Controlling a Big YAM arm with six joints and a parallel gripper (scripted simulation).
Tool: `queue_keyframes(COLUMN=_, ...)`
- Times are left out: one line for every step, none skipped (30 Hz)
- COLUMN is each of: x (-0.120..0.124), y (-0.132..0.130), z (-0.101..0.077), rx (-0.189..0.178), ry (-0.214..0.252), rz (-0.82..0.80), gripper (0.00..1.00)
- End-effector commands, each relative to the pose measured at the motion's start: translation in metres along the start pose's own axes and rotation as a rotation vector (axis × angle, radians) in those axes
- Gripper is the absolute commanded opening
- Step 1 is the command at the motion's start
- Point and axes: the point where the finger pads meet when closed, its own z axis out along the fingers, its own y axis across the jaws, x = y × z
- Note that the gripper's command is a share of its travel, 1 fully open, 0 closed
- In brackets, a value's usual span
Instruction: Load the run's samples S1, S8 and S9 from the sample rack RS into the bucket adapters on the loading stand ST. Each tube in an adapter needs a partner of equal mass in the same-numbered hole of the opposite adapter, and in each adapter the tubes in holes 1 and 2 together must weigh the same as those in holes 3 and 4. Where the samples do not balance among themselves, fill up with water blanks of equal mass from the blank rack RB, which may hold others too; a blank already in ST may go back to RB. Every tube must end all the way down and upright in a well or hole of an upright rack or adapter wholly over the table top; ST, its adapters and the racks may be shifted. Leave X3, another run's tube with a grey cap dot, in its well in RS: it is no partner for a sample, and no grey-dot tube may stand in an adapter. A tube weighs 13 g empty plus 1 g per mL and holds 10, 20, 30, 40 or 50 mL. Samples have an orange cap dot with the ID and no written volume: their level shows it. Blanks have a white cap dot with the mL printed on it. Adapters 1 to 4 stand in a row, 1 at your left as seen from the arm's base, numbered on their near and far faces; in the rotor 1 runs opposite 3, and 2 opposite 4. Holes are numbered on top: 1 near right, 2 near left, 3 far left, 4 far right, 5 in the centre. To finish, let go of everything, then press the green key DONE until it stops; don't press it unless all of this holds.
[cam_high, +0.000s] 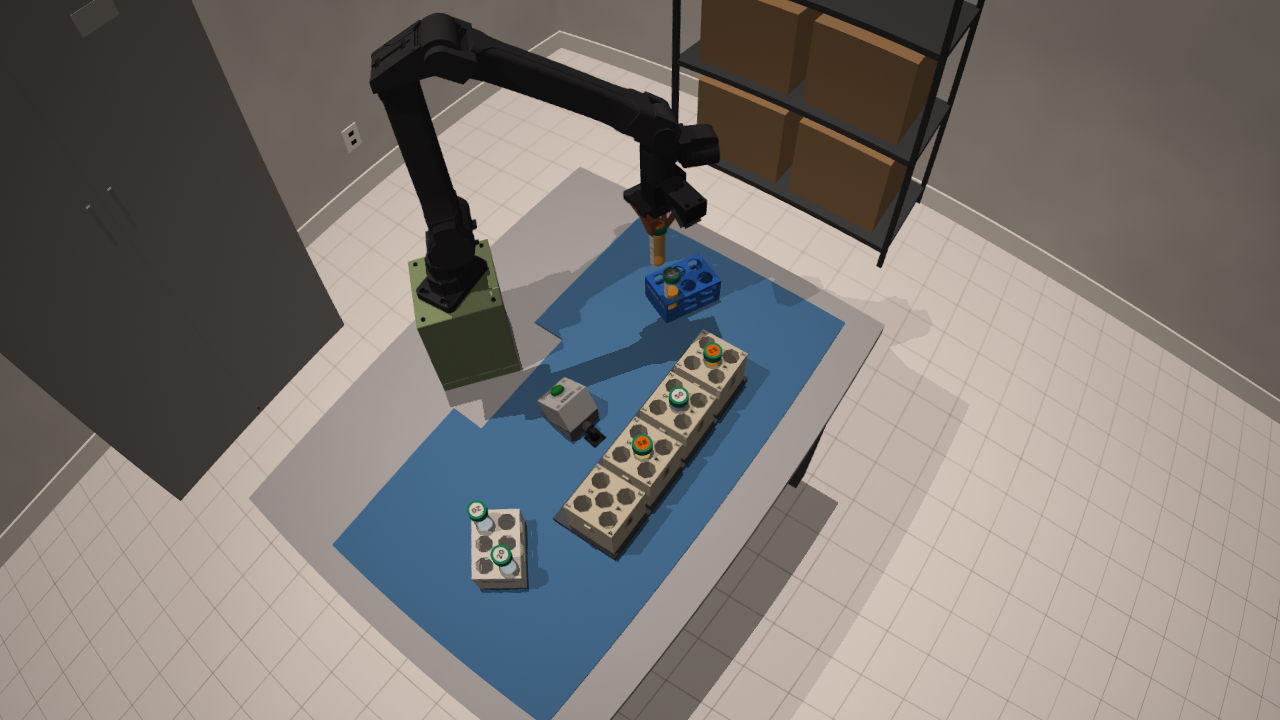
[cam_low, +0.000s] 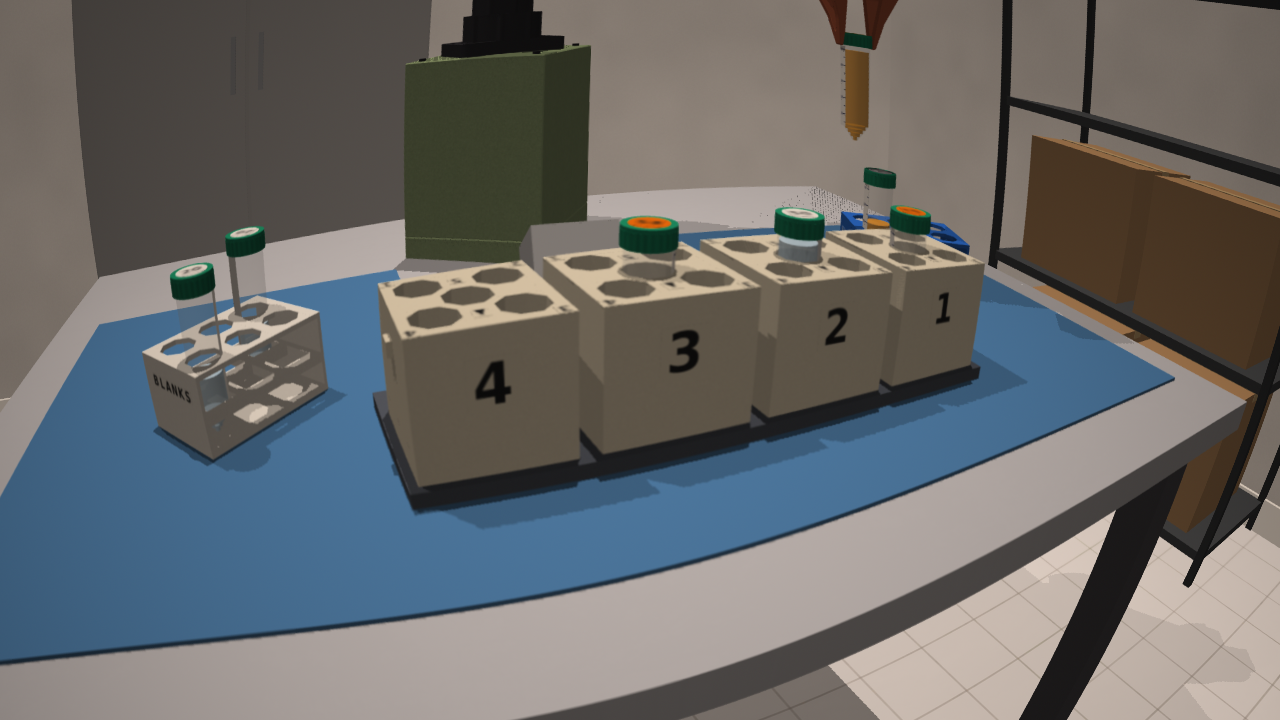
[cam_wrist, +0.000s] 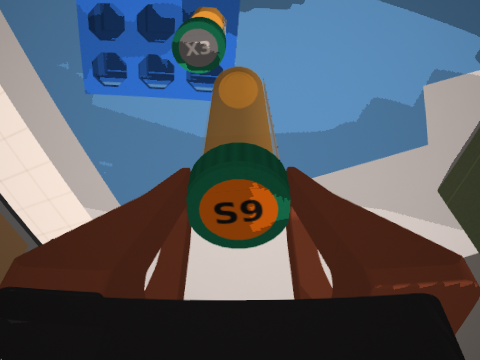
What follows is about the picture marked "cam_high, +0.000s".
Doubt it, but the beige tube rack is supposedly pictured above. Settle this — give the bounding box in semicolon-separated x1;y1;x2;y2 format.
471;509;527;588

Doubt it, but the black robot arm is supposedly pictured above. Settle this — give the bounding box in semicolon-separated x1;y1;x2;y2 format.
369;13;721;313

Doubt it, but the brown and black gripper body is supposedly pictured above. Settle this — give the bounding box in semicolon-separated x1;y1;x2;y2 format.
623;169;675;219

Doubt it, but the beige block with holes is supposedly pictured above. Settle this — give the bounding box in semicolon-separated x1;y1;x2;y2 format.
564;464;646;553
603;416;682;506
640;372;716;460
675;329;748;415

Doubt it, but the blue bench mat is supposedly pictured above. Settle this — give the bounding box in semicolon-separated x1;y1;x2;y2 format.
333;217;845;720

